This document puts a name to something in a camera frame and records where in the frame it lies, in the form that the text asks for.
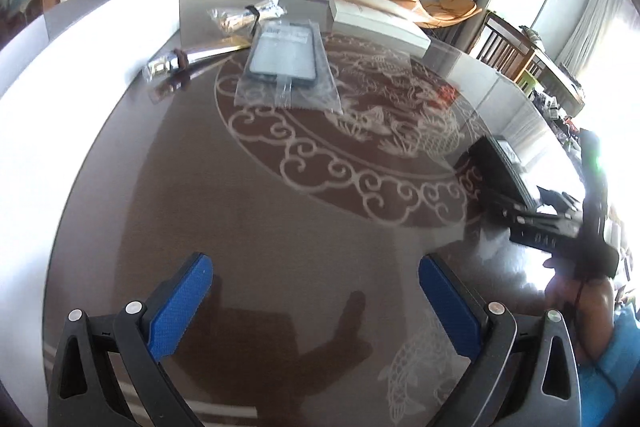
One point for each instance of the black box with white labels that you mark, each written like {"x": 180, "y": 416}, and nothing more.
{"x": 505, "y": 172}

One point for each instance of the person's right hand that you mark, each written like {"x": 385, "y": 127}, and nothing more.
{"x": 565, "y": 294}

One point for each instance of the gold flat card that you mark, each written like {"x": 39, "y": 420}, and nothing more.
{"x": 220, "y": 48}

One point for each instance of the wooden chair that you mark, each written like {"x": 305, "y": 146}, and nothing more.
{"x": 505, "y": 47}

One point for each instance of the white flat box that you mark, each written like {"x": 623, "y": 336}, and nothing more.
{"x": 380, "y": 24}

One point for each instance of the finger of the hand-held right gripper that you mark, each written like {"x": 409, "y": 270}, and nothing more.
{"x": 560, "y": 198}
{"x": 540, "y": 218}

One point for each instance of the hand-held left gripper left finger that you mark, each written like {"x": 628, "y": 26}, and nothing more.
{"x": 180, "y": 302}

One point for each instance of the cream long cushion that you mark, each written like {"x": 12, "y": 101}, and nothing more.
{"x": 370, "y": 2}

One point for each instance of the person's right forearm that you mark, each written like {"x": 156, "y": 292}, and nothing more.
{"x": 592, "y": 339}

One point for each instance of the white sheer curtain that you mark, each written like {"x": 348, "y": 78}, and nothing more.
{"x": 595, "y": 27}

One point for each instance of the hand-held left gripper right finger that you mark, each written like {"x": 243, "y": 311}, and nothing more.
{"x": 450, "y": 302}

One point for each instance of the dark phone case in bag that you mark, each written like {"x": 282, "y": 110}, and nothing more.
{"x": 285, "y": 54}

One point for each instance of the clear plastic bag of items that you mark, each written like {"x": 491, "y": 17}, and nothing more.
{"x": 240, "y": 18}

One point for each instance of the cluttered wooden sideboard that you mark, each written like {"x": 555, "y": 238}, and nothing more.
{"x": 555, "y": 72}

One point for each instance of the blue sleeve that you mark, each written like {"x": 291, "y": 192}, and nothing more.
{"x": 615, "y": 372}

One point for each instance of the orange lounge chair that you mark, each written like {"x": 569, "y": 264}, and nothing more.
{"x": 445, "y": 7}

